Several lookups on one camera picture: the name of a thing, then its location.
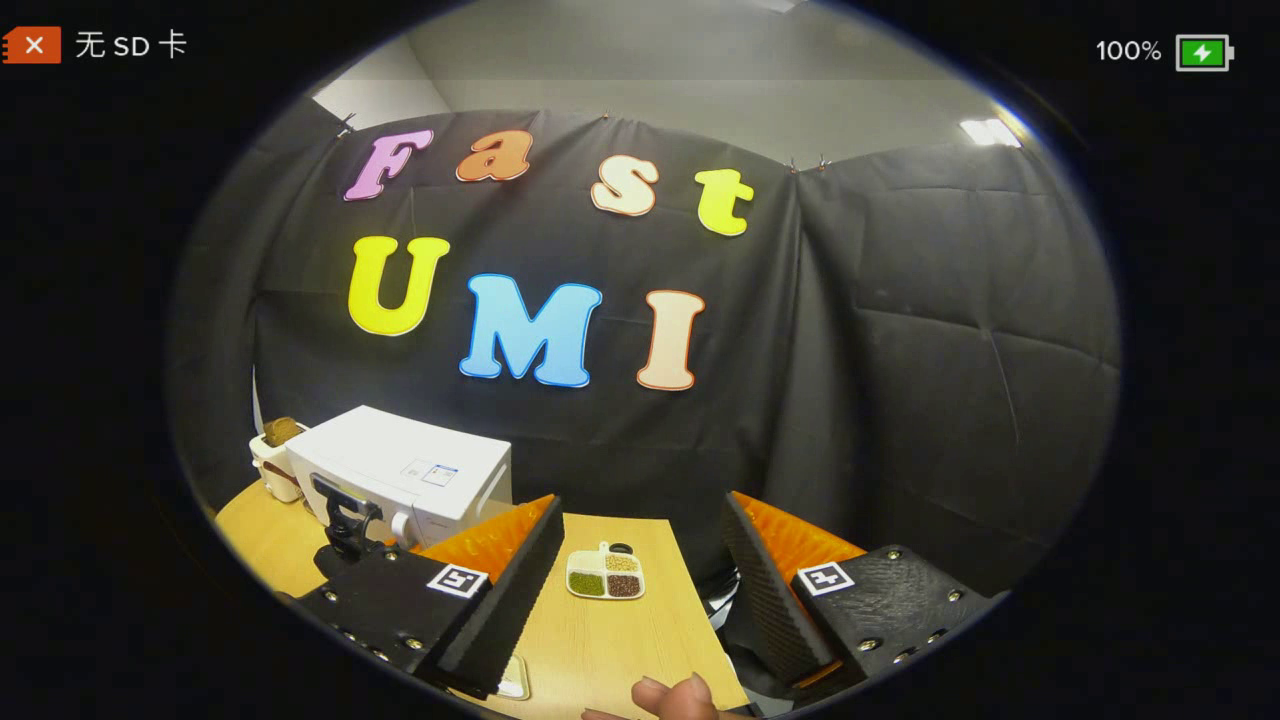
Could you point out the white divided grain dish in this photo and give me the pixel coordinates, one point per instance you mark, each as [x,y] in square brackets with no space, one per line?
[605,575]

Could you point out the white microwave oven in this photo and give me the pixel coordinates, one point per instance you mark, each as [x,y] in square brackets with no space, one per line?
[380,450]

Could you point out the ceiling light panel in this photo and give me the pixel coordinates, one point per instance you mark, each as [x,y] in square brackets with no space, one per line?
[988,132]

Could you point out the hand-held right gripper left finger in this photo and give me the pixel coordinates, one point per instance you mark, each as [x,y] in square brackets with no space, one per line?
[500,620]

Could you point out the brown wooden spoon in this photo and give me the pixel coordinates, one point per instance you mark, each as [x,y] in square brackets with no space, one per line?
[280,470]

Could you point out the light green patterned tray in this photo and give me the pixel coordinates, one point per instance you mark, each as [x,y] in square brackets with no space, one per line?
[515,680]

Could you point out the brown bread slice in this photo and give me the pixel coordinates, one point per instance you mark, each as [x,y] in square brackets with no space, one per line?
[284,430]

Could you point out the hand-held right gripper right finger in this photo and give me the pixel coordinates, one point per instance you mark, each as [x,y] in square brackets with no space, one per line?
[770,610]

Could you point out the white toaster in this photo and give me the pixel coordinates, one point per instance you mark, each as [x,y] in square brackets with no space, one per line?
[272,485]

